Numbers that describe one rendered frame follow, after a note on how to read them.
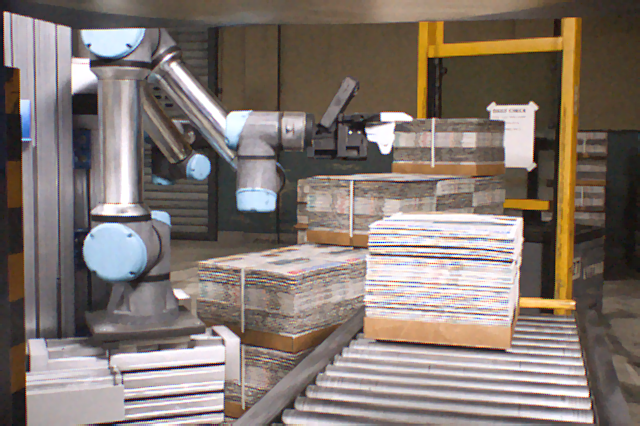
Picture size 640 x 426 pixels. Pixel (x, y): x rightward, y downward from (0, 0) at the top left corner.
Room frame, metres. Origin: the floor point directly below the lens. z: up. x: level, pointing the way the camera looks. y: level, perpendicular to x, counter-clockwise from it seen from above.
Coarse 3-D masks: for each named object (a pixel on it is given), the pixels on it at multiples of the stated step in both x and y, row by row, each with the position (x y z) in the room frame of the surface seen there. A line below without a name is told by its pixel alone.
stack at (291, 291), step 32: (256, 256) 2.65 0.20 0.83; (288, 256) 2.67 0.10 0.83; (320, 256) 2.69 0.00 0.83; (352, 256) 2.69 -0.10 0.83; (224, 288) 2.49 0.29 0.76; (256, 288) 2.41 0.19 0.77; (288, 288) 2.34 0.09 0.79; (320, 288) 2.43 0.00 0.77; (352, 288) 2.59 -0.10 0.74; (224, 320) 2.48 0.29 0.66; (256, 320) 2.41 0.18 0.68; (288, 320) 2.34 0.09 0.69; (320, 320) 2.44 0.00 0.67; (256, 352) 2.41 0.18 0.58; (288, 352) 2.36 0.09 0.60; (256, 384) 2.41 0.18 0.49
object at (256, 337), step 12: (216, 324) 2.50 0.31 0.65; (336, 324) 2.50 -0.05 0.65; (240, 336) 2.44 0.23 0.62; (252, 336) 2.42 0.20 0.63; (264, 336) 2.39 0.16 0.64; (276, 336) 2.36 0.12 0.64; (300, 336) 2.35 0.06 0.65; (312, 336) 2.40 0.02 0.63; (324, 336) 2.45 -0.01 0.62; (276, 348) 2.36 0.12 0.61; (288, 348) 2.34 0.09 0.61; (300, 348) 2.36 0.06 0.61; (228, 408) 2.47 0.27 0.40; (240, 408) 2.44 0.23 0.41
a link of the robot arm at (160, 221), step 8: (152, 216) 1.73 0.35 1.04; (160, 216) 1.74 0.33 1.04; (168, 216) 1.77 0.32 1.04; (152, 224) 1.72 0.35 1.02; (160, 224) 1.74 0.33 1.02; (168, 224) 1.77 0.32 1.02; (160, 232) 1.73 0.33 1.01; (168, 232) 1.77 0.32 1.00; (160, 240) 1.71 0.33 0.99; (168, 240) 1.77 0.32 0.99; (160, 248) 1.71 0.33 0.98; (168, 248) 1.77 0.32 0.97; (160, 256) 1.72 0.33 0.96; (168, 256) 1.77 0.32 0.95; (160, 264) 1.74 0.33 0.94; (168, 264) 1.77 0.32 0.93; (144, 272) 1.72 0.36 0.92; (152, 272) 1.73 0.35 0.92; (160, 272) 1.74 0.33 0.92
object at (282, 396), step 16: (352, 320) 1.86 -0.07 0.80; (336, 336) 1.70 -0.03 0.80; (352, 336) 1.70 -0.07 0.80; (320, 352) 1.57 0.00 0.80; (336, 352) 1.57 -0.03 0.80; (304, 368) 1.46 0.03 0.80; (320, 368) 1.46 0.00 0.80; (288, 384) 1.36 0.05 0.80; (304, 384) 1.36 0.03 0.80; (272, 400) 1.27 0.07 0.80; (288, 400) 1.27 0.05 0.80; (256, 416) 1.20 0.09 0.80; (272, 416) 1.20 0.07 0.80
